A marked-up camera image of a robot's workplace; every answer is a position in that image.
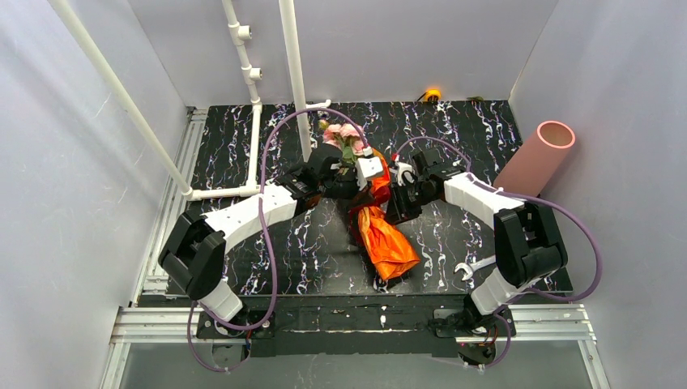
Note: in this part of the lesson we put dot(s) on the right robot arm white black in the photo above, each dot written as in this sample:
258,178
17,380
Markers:
528,242

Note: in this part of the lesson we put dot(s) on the orange wrapping paper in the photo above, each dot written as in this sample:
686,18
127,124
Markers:
388,249

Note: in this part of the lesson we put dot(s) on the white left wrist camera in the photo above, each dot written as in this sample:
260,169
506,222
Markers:
368,168

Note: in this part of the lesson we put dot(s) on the pink cylindrical vase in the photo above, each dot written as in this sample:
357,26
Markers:
530,169

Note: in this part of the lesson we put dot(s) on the white PVC pipe frame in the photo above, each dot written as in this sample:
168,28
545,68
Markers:
240,33

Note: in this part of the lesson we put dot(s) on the pink flower bunch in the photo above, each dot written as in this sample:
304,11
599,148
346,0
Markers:
344,137

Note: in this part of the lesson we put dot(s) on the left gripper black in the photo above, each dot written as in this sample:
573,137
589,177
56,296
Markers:
343,185

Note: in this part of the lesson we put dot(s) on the silver wrench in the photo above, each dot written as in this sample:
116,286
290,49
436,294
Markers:
467,270

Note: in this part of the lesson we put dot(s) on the yellow round button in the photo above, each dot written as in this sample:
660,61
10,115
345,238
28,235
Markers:
431,95

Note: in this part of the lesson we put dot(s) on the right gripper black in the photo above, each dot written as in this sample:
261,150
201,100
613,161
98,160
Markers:
404,203

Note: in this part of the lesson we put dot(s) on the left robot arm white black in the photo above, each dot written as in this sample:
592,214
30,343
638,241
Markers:
194,253

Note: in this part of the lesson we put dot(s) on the dark red ribbon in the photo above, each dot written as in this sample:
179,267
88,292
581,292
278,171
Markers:
365,206

